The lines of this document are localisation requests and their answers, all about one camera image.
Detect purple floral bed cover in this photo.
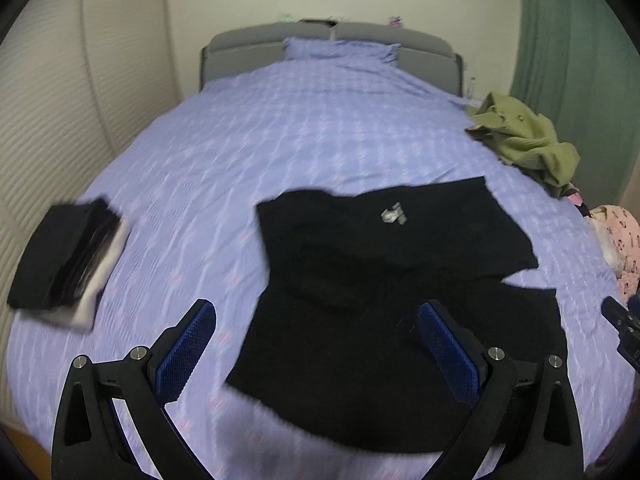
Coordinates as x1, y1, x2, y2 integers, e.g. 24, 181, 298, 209
6, 62, 634, 479

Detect pink patterned garment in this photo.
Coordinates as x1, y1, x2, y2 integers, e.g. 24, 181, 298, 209
575, 200, 640, 304

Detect stack of folded dark clothes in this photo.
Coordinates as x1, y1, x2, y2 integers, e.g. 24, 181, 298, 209
8, 197, 130, 332

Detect clear plastic bottle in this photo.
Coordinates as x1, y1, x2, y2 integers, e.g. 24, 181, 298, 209
465, 76, 476, 100

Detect green curtain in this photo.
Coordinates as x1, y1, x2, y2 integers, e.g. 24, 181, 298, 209
511, 0, 639, 205

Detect black pants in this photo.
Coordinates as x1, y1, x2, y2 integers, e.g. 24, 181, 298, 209
227, 178, 567, 454

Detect grey upholstered headboard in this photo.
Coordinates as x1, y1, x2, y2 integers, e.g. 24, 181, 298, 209
200, 20, 464, 96

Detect purple floral pillow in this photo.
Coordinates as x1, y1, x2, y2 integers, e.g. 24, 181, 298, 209
284, 37, 400, 64

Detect olive green knit garment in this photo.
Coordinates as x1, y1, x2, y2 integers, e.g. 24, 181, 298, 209
465, 92, 580, 198

